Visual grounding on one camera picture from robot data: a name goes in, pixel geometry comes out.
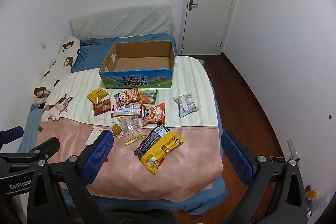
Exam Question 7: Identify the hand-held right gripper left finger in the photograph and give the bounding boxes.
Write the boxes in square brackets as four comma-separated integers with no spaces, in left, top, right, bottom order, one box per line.
[26,130,124,224]

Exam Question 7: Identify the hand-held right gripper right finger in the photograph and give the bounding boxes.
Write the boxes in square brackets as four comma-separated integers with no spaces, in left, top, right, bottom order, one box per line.
[221,131,308,224]

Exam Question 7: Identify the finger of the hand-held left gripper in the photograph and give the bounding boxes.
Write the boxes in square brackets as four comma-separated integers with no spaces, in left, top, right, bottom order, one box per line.
[0,137,61,161]
[0,126,24,147]

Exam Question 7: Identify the clear packet with brown egg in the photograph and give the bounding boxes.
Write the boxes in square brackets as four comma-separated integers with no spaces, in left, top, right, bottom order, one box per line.
[111,120,124,138]

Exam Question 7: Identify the blue printed cardboard box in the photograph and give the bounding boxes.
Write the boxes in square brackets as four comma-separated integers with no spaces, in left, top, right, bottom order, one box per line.
[99,40,176,89]

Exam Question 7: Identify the clear packet of beige snacks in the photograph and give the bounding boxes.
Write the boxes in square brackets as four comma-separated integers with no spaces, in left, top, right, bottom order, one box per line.
[117,115,147,146]

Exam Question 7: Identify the teal cloth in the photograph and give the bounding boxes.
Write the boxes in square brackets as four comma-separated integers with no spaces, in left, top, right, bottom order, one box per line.
[17,105,44,153]

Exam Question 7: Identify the cat plush toy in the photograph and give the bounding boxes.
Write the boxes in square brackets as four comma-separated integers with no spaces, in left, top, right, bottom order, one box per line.
[41,95,73,123]

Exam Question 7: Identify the brown snack packet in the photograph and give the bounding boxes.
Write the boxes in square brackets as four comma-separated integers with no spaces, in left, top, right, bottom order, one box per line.
[93,99,112,117]

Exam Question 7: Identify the bed with blue sheet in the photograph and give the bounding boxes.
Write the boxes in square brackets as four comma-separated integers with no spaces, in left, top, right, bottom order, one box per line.
[17,32,229,216]

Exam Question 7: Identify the striped and pink blanket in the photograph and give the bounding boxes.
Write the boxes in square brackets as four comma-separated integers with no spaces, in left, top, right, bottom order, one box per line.
[35,56,223,201]

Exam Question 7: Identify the red and white long packet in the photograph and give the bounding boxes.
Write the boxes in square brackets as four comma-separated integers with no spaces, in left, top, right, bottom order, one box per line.
[110,104,143,118]

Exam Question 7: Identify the large yellow and black bag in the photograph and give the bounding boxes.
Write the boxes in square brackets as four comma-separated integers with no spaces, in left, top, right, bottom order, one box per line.
[134,123,185,175]

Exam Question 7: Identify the small yellow snack packet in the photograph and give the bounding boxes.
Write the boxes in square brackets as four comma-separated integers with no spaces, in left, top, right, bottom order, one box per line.
[87,88,110,105]

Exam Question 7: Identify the orange panda snack packet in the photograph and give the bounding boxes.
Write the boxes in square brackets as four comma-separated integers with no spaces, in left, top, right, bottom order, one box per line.
[114,88,140,107]
[141,102,166,127]

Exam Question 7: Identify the grey and white snack packet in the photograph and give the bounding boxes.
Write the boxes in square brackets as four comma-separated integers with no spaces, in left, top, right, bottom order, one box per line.
[173,93,200,118]

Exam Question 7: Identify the green colourful candy packet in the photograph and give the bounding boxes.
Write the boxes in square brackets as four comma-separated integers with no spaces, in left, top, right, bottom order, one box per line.
[138,89,159,106]

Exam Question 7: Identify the long bear print pillow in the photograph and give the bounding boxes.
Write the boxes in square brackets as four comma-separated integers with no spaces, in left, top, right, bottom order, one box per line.
[34,36,80,105]

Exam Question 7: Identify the blue pillow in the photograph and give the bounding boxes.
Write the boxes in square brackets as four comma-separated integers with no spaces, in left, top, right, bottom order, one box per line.
[71,33,177,73]

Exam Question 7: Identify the grey quilted headboard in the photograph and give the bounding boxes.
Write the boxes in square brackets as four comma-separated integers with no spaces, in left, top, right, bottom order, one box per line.
[70,5,176,39]

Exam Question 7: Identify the white door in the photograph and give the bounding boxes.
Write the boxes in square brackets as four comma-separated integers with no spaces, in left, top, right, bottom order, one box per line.
[181,0,240,55]

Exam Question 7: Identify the wall socket with cable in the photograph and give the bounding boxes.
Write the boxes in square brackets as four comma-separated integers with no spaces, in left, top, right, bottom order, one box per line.
[272,138,300,163]

